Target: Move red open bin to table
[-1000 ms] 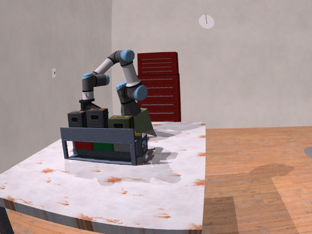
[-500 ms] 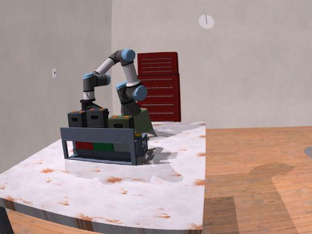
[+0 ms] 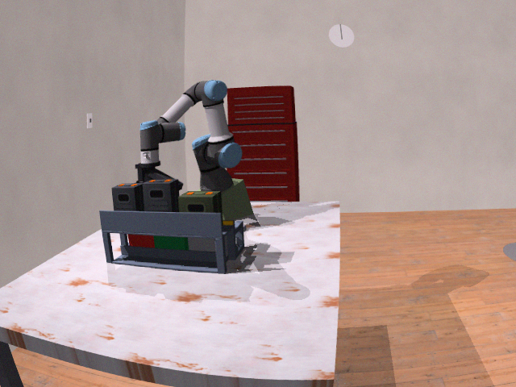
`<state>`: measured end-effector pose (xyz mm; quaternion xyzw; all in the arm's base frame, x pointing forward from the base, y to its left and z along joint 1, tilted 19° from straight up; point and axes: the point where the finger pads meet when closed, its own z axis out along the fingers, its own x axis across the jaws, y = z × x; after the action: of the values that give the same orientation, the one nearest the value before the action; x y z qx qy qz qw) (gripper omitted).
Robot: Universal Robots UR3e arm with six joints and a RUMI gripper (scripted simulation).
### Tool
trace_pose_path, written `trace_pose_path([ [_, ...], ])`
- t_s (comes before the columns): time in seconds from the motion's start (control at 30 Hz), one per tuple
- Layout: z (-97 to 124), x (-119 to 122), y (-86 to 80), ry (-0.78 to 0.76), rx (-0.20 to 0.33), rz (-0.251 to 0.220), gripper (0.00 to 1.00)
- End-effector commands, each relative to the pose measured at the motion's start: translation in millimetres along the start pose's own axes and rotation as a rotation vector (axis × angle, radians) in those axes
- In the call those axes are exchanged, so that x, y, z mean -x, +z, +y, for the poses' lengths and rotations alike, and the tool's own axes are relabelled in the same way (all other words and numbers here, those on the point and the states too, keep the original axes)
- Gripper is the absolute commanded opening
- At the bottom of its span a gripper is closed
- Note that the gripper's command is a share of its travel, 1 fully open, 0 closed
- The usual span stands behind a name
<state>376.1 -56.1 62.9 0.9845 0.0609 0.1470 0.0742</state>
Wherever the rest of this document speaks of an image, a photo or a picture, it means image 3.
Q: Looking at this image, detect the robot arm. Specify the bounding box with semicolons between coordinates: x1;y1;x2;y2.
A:
140;80;243;192

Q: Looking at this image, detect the red bin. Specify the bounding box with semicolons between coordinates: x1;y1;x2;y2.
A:
127;234;155;248

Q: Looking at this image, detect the grey open bin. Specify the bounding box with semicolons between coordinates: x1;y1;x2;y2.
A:
188;235;228;257

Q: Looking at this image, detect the dark grey bin rack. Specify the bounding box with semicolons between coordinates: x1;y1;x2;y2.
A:
99;210;247;274

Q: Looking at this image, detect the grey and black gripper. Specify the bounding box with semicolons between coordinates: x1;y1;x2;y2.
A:
135;161;160;183

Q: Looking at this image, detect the green open bin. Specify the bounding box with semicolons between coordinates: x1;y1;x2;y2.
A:
153;236;189;250

